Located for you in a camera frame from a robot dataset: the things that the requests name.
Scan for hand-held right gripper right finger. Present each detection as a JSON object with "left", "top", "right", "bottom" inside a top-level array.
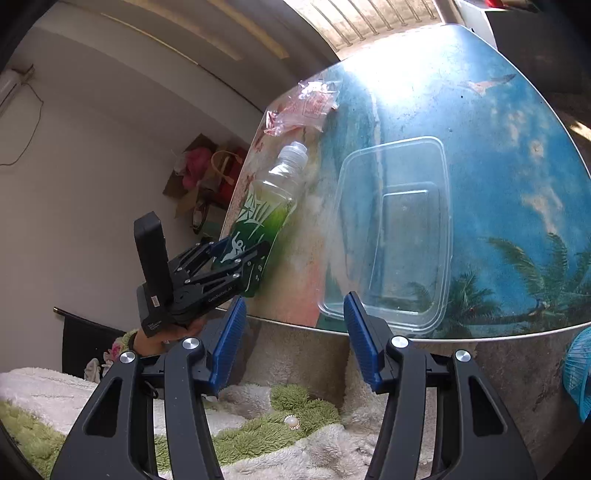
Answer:
[{"left": 343, "top": 292, "right": 536, "bottom": 480}]

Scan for blue plastic basket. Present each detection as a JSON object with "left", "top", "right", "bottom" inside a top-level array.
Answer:
[{"left": 566, "top": 325, "right": 591, "bottom": 423}]

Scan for green plastic bottle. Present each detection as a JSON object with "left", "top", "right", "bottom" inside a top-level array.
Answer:
[{"left": 217, "top": 142, "right": 309, "bottom": 298}]

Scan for fuzzy white green cloth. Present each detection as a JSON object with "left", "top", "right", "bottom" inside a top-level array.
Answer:
[{"left": 0, "top": 367, "right": 439, "bottom": 480}]

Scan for red gift bag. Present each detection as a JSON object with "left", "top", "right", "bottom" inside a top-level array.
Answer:
[{"left": 210, "top": 148, "right": 250, "bottom": 204}]

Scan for clear plastic container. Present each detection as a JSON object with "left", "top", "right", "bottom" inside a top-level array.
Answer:
[{"left": 318, "top": 136, "right": 454, "bottom": 337}]

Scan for pink plush item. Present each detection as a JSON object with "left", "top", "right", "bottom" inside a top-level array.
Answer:
[{"left": 181, "top": 147, "right": 209, "bottom": 191}]

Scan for person's left hand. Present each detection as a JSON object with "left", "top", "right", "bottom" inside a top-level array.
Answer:
[{"left": 148, "top": 318, "right": 206, "bottom": 355}]

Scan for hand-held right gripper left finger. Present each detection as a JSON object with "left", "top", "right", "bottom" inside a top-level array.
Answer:
[{"left": 50, "top": 295, "right": 249, "bottom": 480}]

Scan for cardboard box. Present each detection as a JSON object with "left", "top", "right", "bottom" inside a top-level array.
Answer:
[{"left": 163, "top": 134, "right": 252, "bottom": 236}]

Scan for window railing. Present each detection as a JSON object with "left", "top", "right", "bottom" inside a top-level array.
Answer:
[{"left": 295, "top": 0, "right": 439, "bottom": 49}]

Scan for clear plastic wrapper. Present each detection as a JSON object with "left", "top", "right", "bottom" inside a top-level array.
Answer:
[{"left": 264, "top": 79, "right": 341, "bottom": 138}]

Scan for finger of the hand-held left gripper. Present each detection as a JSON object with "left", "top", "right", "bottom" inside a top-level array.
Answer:
[
  {"left": 185, "top": 241, "right": 273, "bottom": 301},
  {"left": 168, "top": 237, "right": 232, "bottom": 282}
]

